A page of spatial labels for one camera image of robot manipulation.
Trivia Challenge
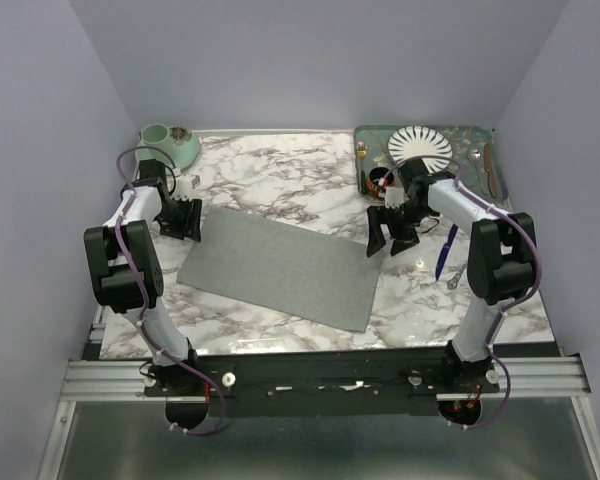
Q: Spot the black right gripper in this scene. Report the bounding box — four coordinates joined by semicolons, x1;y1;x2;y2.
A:
366;200;434;256

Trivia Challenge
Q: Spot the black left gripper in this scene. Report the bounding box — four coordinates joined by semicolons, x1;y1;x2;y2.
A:
155;194;203;242

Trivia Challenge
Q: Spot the grey woven cloth napkin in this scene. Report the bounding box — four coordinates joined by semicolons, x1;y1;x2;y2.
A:
177;208;382;332

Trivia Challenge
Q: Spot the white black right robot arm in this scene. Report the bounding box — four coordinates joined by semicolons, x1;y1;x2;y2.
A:
366;157;542;392

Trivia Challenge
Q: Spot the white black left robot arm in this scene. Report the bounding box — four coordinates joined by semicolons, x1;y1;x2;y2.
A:
83;159;202;395

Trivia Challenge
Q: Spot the red black tea cup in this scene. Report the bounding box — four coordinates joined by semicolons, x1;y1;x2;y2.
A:
365;167;394;201

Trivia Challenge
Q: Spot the mint green floral plate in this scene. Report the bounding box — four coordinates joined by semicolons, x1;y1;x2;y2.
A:
134;126;201;171

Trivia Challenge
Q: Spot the mint green cup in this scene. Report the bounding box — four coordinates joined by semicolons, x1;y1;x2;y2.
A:
140;123;173;155

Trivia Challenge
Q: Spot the white blue striped plate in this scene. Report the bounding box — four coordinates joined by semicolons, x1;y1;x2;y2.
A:
387;126;453;173

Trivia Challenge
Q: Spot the silver spoon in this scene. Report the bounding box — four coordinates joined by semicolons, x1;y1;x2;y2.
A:
467;148;488;195

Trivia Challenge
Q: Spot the brown wooden knife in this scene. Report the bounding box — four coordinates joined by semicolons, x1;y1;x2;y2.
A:
483;143;498;198

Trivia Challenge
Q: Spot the teal floral serving tray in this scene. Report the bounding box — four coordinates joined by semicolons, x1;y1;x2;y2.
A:
353;125;509;204

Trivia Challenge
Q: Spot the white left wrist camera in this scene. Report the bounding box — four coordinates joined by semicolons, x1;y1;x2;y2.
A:
172;175;201;201

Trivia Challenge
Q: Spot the blue handled utensil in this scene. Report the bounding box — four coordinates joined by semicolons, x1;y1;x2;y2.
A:
435;224;458;281

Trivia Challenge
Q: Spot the gold fork green handle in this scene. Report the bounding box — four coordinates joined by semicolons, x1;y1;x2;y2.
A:
356;141;368;197

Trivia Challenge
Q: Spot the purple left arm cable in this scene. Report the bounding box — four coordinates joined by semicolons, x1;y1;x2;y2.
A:
115;147;229;436

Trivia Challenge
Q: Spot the black metal base frame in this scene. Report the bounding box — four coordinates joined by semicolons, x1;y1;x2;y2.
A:
82;344;564;419

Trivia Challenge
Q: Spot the aluminium extrusion rail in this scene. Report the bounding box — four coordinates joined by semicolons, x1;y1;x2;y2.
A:
60;357;591;403

